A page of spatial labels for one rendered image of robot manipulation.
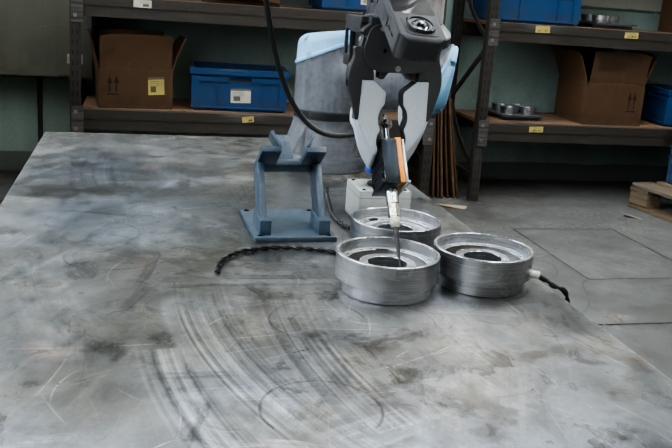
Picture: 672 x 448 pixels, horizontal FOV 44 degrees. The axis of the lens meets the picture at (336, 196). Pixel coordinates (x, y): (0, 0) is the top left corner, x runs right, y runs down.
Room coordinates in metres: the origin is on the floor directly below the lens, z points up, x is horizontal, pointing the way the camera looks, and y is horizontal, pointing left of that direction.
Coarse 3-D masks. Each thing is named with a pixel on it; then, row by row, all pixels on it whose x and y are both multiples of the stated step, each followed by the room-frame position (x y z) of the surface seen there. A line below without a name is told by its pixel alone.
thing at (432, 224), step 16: (368, 208) 0.96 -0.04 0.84; (384, 208) 0.97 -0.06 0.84; (400, 208) 0.97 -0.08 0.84; (352, 224) 0.91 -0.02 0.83; (384, 224) 0.94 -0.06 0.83; (400, 224) 0.94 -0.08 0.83; (416, 224) 0.96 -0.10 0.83; (432, 224) 0.94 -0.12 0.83; (416, 240) 0.88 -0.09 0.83; (432, 240) 0.89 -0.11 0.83
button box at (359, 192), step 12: (348, 180) 1.09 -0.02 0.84; (360, 180) 1.10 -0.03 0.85; (348, 192) 1.09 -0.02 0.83; (360, 192) 1.03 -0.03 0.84; (372, 192) 1.04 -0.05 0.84; (408, 192) 1.05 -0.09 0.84; (348, 204) 1.08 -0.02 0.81; (360, 204) 1.03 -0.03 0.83; (372, 204) 1.04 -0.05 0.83; (384, 204) 1.04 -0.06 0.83; (408, 204) 1.05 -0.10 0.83
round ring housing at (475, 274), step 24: (456, 240) 0.88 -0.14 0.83; (480, 240) 0.89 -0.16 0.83; (504, 240) 0.88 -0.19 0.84; (456, 264) 0.80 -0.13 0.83; (480, 264) 0.79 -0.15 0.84; (504, 264) 0.79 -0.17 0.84; (528, 264) 0.81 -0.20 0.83; (456, 288) 0.80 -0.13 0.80; (480, 288) 0.79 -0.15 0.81; (504, 288) 0.80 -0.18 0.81
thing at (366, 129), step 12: (372, 84) 0.82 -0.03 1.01; (360, 96) 0.81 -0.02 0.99; (372, 96) 0.82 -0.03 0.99; (384, 96) 0.82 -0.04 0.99; (360, 108) 0.81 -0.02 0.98; (372, 108) 0.82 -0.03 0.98; (360, 120) 0.81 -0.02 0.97; (372, 120) 0.82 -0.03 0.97; (360, 132) 0.82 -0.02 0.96; (372, 132) 0.82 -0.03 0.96; (360, 144) 0.82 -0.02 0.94; (372, 144) 0.82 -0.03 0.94; (372, 156) 0.82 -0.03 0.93
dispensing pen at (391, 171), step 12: (384, 120) 0.84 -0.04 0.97; (384, 132) 0.84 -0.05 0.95; (384, 144) 0.81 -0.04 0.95; (396, 144) 0.82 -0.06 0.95; (384, 156) 0.81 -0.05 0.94; (396, 156) 0.81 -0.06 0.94; (372, 168) 0.83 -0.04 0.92; (384, 168) 0.80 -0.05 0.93; (396, 168) 0.80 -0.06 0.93; (372, 180) 0.83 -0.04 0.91; (384, 180) 0.79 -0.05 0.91; (396, 180) 0.79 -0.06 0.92; (384, 192) 0.82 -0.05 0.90; (396, 192) 0.80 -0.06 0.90; (396, 204) 0.80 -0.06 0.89; (396, 216) 0.79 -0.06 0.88; (396, 228) 0.79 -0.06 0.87; (396, 240) 0.78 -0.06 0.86
